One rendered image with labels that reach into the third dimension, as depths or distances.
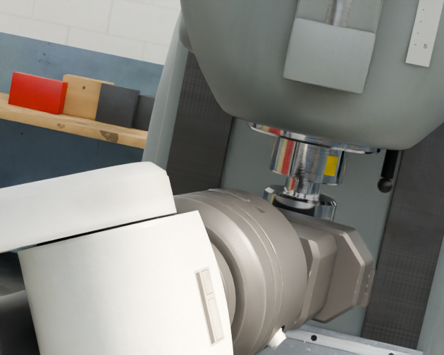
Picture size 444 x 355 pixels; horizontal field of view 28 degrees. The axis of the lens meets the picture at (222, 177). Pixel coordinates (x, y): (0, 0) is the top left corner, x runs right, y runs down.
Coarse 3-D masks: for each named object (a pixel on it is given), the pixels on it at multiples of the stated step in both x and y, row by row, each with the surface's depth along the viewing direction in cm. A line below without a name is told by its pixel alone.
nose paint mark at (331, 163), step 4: (328, 156) 54; (332, 156) 54; (328, 160) 54; (332, 160) 54; (336, 160) 54; (328, 164) 54; (332, 164) 54; (336, 164) 54; (328, 168) 54; (332, 168) 54; (324, 172) 54; (328, 172) 54; (332, 172) 54
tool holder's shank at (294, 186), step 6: (288, 180) 56; (294, 180) 55; (300, 180) 55; (288, 186) 56; (294, 186) 55; (300, 186) 55; (306, 186) 55; (312, 186) 55; (318, 186) 55; (294, 192) 55; (300, 192) 55; (306, 192) 55; (312, 192) 55; (318, 192) 56
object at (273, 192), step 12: (264, 192) 56; (276, 192) 55; (288, 192) 55; (276, 204) 55; (288, 204) 54; (300, 204) 54; (312, 204) 54; (324, 204) 54; (336, 204) 56; (312, 216) 54; (324, 216) 55
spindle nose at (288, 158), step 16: (288, 144) 54; (304, 144) 54; (272, 160) 55; (288, 160) 54; (304, 160) 54; (320, 160) 54; (288, 176) 54; (304, 176) 54; (320, 176) 54; (336, 176) 54
